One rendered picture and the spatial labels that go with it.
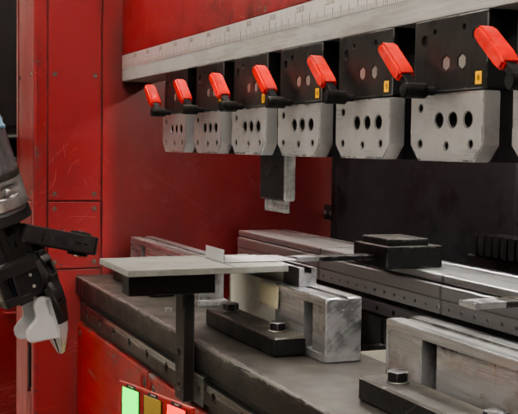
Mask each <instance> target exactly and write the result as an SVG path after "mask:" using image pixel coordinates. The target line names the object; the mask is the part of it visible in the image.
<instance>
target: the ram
mask: <svg viewBox="0 0 518 414"><path fill-rule="evenodd" d="M311 1H313V0H123V55H126V54H129V53H134V52H137V51H140V50H143V49H146V48H151V47H154V46H157V45H161V44H166V43H168V42H171V41H174V40H177V39H182V38H186V37H188V36H192V35H197V34H200V33H202V32H206V31H208V30H213V29H217V28H220V27H223V26H226V25H231V24H234V23H237V22H240V21H245V20H248V19H251V18H254V17H257V16H262V15H265V14H268V13H272V12H276V11H279V10H282V9H285V8H288V7H293V6H297V5H299V4H303V3H305V2H311ZM488 8H493V9H504V10H515V11H518V0H404V1H401V2H395V3H392V4H388V5H384V6H380V7H374V8H371V9H367V10H364V11H358V12H354V13H350V14H347V15H343V16H337V17H334V18H331V19H327V20H323V21H317V22H313V23H310V24H306V25H301V26H297V27H293V28H289V29H286V30H280V31H276V32H273V33H269V34H264V35H259V36H256V37H252V38H249V39H243V40H239V41H236V42H232V43H228V44H222V45H219V46H215V47H212V48H206V49H202V50H198V51H195V52H191V53H185V54H182V55H178V56H175V57H168V58H165V59H161V60H158V61H154V62H148V63H145V64H141V65H137V66H134V67H128V68H124V69H123V81H124V82H145V83H155V82H160V81H165V73H167V72H171V71H179V70H183V69H188V68H191V69H197V67H199V66H204V65H208V64H212V63H217V62H234V59H237V58H245V57H249V56H253V55H257V54H262V53H281V50H282V49H287V48H294V47H298V46H303V45H307V44H314V43H319V42H323V41H325V42H340V38H344V37H348V36H352V35H360V34H364V33H368V32H373V31H377V30H384V29H389V28H393V27H399V28H412V29H416V23H418V22H422V21H430V20H434V19H438V18H443V17H447V16H454V15H459V14H463V13H467V12H475V11H479V10H483V9H488Z"/></svg>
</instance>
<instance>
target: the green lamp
mask: <svg viewBox="0 0 518 414"><path fill-rule="evenodd" d="M123 414H138V392H136V391H133V390H131V389H128V388H125V387H123Z"/></svg>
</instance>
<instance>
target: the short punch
mask: <svg viewBox="0 0 518 414"><path fill-rule="evenodd" d="M295 159H296V156H283V155H261V183H260V197H261V198H262V199H265V210H269V211H275V212H280V213H285V214H289V203H290V201H294V200H295Z"/></svg>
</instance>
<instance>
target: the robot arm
mask: <svg viewBox="0 0 518 414"><path fill-rule="evenodd" d="M5 128H6V125H5V124H4V123H3V121H2V118H1V115H0V307H1V308H3V309H7V310H9V309H11V308H13V307H15V306H21V308H22V310H23V316H22V317H21V318H20V320H19V321H18V322H17V323H16V325H15V326H14V334H15V335H16V337H17V338H19V339H25V338H26V339H27V341H28V342H30V343H37V342H42V341H46V340H50V342H51V343H52V344H53V346H54V348H55V349H56V351H57V352H58V353H60V354H62V353H64V352H65V349H66V344H67V331H68V313H67V301H66V297H65V294H64V291H63V289H62V285H61V283H60V281H59V278H58V272H57V270H56V267H55V265H54V263H53V261H52V259H51V257H50V255H49V254H48V253H47V252H46V251H45V249H44V248H45V246H46V247H50V248H55V249H59V250H64V251H67V254H71V255H74V256H75V257H81V256H84V257H87V256H88V255H96V251H97V247H98V242H99V238H98V237H92V236H91V235H92V234H91V233H87V232H84V231H82V230H80V231H73V230H72V231H71V232H65V231H61V230H57V229H52V228H44V227H40V226H35V225H31V224H27V223H20V221H22V220H24V219H26V218H28V217H29V216H31V215H32V212H31V209H30V205H29V203H27V201H28V199H29V197H28V195H27V193H26V190H25V186H24V183H23V181H22V178H21V174H20V171H19V169H18V166H17V163H16V159H15V156H14V154H13V151H12V147H11V144H10V141H9V139H8V136H7V132H6V129H5Z"/></svg>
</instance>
